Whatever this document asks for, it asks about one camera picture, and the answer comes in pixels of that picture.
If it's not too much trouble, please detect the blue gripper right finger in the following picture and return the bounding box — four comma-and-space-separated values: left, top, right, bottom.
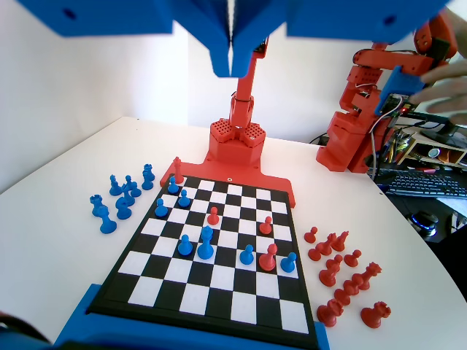
232, 0, 455, 79

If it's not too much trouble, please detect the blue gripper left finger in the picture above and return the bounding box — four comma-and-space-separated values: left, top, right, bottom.
16, 0, 233, 79

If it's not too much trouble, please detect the red leader arm blue handle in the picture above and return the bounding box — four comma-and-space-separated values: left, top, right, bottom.
315, 10, 459, 174

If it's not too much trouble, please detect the person forearm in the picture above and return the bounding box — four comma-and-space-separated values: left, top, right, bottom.
443, 5, 467, 58

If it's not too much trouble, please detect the green circuit board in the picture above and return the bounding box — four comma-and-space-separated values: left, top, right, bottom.
377, 93, 415, 118

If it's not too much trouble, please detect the red chess king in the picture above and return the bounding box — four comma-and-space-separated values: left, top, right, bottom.
171, 156, 185, 183

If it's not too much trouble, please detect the blue chess queen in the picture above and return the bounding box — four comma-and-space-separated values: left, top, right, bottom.
99, 205, 117, 234

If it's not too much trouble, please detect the blue chess king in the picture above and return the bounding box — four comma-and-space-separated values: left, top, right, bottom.
196, 225, 215, 260

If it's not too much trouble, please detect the red chess queen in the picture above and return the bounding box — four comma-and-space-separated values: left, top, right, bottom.
355, 261, 383, 291

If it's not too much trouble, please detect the red chess rook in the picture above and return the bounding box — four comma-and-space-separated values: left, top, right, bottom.
360, 300, 392, 329
316, 297, 344, 327

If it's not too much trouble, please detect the person hand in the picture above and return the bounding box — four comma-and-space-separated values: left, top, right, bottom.
409, 57, 467, 125

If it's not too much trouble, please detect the wooden desk organizer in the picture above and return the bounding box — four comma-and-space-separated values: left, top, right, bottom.
395, 125, 467, 169

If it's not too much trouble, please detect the black monitor stand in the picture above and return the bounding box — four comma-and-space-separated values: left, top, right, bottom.
422, 112, 467, 149

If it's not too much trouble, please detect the black keyboard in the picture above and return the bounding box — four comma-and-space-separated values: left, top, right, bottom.
377, 169, 467, 200

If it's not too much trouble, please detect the black mouse blue light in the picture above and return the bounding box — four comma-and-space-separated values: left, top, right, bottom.
406, 210, 439, 238

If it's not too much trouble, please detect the black white chessboard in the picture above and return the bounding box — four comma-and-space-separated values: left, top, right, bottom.
87, 174, 317, 349

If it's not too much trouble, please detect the red base plate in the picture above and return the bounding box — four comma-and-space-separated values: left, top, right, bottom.
159, 160, 298, 209

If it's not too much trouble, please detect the blue base plate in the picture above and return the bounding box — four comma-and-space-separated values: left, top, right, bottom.
54, 283, 329, 350

